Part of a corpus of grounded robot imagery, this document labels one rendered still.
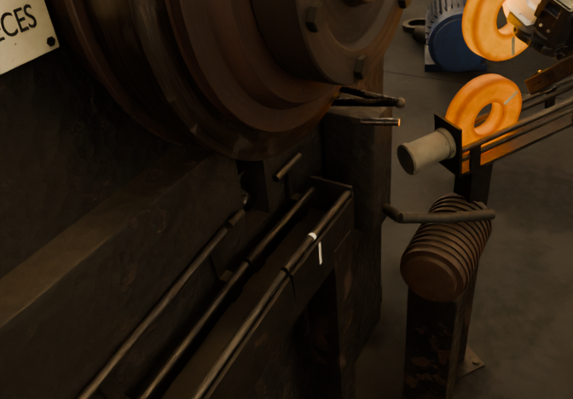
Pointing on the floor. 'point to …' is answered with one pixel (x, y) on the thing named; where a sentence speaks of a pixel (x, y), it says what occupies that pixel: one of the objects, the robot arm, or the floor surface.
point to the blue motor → (449, 35)
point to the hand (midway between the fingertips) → (508, 1)
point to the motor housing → (438, 297)
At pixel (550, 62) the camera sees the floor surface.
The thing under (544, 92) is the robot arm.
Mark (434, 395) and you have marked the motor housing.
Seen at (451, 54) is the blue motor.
